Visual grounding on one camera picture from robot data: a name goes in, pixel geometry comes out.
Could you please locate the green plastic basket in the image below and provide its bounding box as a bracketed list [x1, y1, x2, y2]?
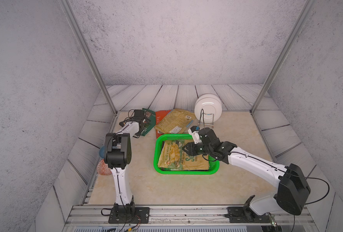
[153, 134, 220, 175]

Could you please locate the tan chips bag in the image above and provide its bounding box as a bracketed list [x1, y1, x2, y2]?
[155, 109, 196, 134]

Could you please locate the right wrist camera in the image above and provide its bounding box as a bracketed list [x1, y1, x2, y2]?
[188, 126, 201, 144]

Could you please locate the left frame post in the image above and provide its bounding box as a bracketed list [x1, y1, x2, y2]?
[58, 0, 117, 114]

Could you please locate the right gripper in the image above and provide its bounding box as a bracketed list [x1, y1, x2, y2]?
[181, 141, 213, 156]

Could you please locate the right frame post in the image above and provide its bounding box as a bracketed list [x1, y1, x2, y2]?
[250, 0, 316, 116]

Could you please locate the white plate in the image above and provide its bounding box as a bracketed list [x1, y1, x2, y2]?
[194, 94, 223, 122]

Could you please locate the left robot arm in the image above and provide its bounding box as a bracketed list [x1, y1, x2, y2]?
[103, 109, 146, 217]

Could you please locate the sour cream onion chips bag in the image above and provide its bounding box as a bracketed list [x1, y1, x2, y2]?
[158, 140, 209, 171]

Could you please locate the metal wire plate stand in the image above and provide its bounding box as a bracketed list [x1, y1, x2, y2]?
[197, 112, 215, 127]

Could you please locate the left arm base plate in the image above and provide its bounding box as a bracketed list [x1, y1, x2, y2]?
[108, 205, 150, 224]

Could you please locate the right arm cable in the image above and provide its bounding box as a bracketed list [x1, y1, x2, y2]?
[199, 108, 331, 232]

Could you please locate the blue bowl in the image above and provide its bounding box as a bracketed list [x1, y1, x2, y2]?
[99, 146, 105, 159]

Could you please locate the frame post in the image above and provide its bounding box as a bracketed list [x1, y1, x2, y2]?
[250, 0, 316, 116]
[58, 0, 117, 114]

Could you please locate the red snack bag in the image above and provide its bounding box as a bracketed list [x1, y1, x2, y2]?
[155, 110, 171, 139]

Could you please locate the dark green snack bag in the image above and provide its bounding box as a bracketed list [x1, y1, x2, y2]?
[140, 108, 156, 136]

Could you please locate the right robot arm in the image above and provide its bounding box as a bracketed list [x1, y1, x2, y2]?
[182, 126, 311, 216]

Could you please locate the aluminium front rail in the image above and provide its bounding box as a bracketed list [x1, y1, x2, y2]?
[63, 205, 313, 232]

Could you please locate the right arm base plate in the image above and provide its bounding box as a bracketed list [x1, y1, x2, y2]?
[224, 207, 272, 223]

